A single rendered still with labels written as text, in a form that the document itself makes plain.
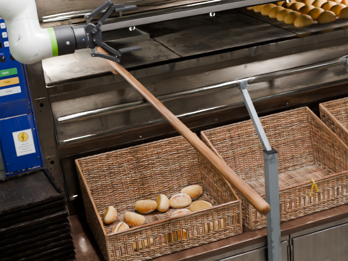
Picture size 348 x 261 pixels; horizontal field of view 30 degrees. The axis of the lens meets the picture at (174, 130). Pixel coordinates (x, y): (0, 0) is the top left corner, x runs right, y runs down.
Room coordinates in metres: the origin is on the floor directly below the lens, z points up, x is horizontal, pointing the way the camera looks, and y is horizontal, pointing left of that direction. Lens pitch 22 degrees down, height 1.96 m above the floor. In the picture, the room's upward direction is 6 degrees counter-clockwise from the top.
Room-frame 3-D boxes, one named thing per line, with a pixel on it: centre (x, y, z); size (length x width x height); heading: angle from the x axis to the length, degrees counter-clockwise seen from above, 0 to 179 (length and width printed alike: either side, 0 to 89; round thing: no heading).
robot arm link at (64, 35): (2.01, 0.31, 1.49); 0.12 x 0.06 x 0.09; 17
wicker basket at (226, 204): (2.38, 0.10, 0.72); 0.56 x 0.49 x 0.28; 107
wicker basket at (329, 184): (2.55, -0.45, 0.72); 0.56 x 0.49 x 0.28; 109
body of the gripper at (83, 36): (2.03, 0.24, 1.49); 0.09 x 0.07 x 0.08; 107
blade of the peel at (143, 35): (3.24, 0.39, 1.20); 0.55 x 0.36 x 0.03; 107
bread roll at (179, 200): (2.50, 0.01, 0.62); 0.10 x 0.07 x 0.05; 95
